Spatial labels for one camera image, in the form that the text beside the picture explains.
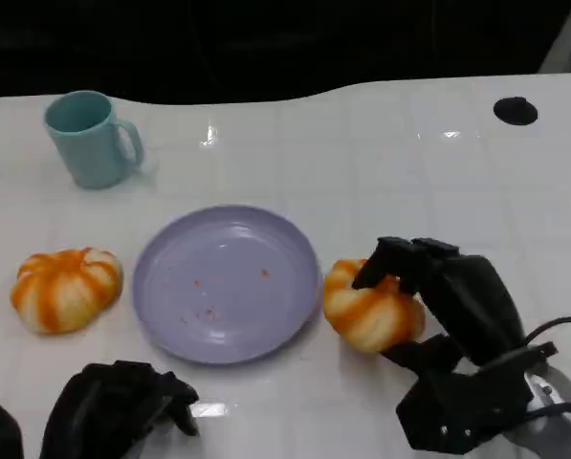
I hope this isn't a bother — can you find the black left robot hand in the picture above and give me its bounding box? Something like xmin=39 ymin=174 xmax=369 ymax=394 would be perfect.
xmin=38 ymin=361 xmax=201 ymax=459

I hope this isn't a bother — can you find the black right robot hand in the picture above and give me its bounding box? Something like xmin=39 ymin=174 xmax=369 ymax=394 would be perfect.
xmin=351 ymin=236 xmax=528 ymax=380

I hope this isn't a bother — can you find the orange and white bread roll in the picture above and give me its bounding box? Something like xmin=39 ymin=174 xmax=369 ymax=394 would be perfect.
xmin=322 ymin=258 xmax=428 ymax=354
xmin=10 ymin=247 xmax=124 ymax=336

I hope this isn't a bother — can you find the lilac plate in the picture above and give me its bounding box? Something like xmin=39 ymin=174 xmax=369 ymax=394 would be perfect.
xmin=131 ymin=205 xmax=324 ymax=367

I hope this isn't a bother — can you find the black round table grommet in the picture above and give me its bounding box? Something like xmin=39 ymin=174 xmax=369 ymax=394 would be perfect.
xmin=493 ymin=96 xmax=538 ymax=126

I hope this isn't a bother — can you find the pale green mug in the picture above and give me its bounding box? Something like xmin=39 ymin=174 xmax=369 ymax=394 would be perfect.
xmin=43 ymin=90 xmax=145 ymax=190

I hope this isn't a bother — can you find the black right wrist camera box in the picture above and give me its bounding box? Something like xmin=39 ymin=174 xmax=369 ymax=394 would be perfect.
xmin=395 ymin=351 xmax=536 ymax=453

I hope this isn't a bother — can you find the grey metal frame post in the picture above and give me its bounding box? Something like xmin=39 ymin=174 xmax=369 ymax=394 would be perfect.
xmin=538 ymin=0 xmax=571 ymax=76

